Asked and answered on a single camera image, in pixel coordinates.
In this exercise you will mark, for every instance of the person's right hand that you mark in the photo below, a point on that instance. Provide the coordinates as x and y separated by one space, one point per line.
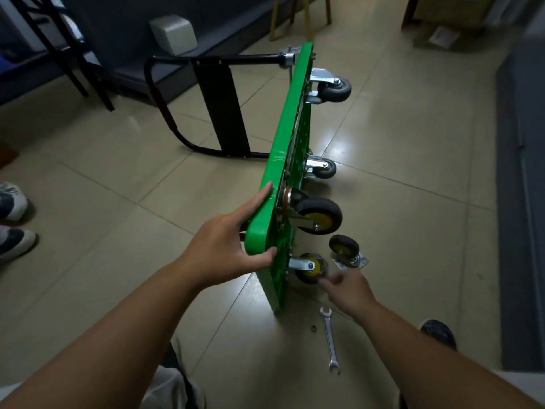
351 293

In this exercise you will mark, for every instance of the person's left hand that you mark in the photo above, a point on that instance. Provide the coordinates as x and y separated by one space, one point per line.
221 251

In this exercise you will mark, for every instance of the silver wrench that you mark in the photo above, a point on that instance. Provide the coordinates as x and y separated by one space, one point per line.
330 340

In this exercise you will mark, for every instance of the green platform trolley deck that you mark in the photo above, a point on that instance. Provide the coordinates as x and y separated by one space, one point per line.
281 157

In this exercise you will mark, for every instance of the person's left forearm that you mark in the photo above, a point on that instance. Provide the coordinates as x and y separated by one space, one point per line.
98 345

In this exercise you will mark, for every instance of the person's right forearm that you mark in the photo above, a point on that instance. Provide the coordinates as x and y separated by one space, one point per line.
438 370

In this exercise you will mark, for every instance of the person's dark shoe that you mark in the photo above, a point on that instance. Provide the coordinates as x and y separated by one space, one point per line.
438 334
172 362

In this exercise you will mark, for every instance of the person's light trousers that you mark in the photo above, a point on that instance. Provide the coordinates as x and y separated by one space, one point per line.
166 391

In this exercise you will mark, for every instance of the white box on shelf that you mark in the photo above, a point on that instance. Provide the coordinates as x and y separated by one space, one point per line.
173 34

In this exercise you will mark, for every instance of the brown cardboard box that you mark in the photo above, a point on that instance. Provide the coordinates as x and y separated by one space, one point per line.
6 155

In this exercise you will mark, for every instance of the wooden stool legs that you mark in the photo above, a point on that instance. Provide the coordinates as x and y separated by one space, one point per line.
304 14

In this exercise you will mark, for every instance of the open cardboard box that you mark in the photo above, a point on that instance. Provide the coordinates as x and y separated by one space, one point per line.
451 10

